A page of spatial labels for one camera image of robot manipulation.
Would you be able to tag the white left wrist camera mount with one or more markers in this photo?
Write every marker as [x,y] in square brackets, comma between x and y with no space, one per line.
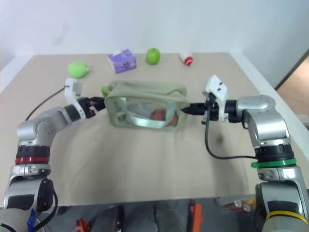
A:
[70,93]

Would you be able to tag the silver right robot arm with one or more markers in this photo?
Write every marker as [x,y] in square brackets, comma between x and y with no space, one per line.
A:
[268,125]

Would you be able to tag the green plush toy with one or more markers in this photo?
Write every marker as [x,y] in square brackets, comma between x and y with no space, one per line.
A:
[78,70]

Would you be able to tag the red item inside pouch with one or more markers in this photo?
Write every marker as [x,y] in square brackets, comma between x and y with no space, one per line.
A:
[158,114]

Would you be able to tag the pile of cans and snacks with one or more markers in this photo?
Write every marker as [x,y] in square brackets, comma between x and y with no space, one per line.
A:
[241,205]

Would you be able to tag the red and black object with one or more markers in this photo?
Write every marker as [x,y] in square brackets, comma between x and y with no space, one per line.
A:
[83,225]

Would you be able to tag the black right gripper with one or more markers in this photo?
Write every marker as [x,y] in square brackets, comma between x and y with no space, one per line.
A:
[210,110]

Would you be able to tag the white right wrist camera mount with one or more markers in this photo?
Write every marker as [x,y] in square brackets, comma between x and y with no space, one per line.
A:
[217,87]

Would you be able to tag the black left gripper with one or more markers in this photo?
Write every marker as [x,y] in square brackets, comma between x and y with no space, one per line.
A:
[86,108]

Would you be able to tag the purple tissue pack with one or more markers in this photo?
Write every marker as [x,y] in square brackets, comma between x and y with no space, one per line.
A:
[123,61]

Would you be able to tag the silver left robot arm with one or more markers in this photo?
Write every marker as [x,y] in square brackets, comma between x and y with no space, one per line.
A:
[36,130]

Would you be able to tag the white bottle with red stripes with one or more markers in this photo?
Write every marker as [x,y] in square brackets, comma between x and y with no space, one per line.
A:
[187,58]

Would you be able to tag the green apple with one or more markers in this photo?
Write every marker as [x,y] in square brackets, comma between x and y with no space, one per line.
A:
[153,56]

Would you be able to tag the green pouch with clear window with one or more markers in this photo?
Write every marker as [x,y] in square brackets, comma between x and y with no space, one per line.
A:
[144,94]

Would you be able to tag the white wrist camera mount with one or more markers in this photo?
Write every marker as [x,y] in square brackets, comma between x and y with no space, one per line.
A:
[217,87]
[70,93]

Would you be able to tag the orange tool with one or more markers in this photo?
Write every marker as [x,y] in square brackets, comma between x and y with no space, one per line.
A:
[196,215]

